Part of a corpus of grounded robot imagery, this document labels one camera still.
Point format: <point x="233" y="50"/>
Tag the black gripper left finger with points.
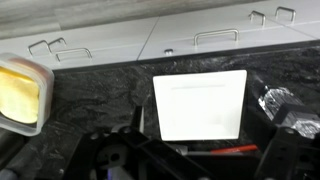
<point x="83" y="156"/>

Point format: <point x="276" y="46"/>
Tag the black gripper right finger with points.
<point x="283" y="156"/>

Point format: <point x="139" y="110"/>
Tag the red pen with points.
<point x="233" y="149"/>

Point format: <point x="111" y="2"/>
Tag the clear glass jar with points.
<point x="276" y="96"/>

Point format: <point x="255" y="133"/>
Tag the clear plastic food container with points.
<point x="45" y="100"/>

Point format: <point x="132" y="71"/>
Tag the yellow sponge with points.
<point x="16" y="96"/>

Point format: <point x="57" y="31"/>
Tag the white square plate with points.
<point x="200" y="106"/>

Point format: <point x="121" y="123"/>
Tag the white drawer front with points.
<point x="173" y="33"/>
<point x="110" y="36"/>

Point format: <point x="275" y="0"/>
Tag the white base cabinet run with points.
<point x="116" y="36"/>

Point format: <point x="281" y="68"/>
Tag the small round drawer lock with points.
<point x="169" y="51"/>

